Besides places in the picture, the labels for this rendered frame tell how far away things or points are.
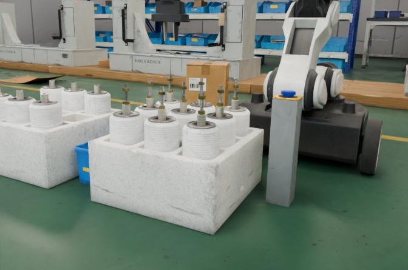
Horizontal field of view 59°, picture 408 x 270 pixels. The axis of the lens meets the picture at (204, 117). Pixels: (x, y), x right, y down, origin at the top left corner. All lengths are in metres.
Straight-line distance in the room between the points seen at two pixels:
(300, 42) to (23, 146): 1.00
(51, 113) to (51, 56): 3.30
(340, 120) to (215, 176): 0.64
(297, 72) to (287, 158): 0.34
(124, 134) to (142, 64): 2.64
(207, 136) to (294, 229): 0.33
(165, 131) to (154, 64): 2.62
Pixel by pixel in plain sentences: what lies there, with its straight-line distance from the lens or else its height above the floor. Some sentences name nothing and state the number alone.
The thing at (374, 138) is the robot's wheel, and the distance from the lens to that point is 1.34.
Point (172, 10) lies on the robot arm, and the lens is 1.19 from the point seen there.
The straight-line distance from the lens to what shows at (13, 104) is 1.32.
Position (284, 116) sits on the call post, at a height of 0.26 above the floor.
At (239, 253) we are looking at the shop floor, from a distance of 0.88.
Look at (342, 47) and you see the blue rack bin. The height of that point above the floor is 0.32.
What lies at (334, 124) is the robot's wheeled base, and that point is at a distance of 1.36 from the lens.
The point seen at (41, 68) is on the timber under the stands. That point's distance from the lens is 4.55.
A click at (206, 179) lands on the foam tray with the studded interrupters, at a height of 0.14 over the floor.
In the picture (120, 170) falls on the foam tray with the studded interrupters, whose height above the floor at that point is 0.12.
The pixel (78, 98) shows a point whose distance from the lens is 1.47.
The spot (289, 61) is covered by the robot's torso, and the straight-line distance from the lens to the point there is 1.30.
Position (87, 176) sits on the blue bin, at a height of 0.03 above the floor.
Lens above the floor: 0.48
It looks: 13 degrees down
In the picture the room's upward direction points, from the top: 1 degrees clockwise
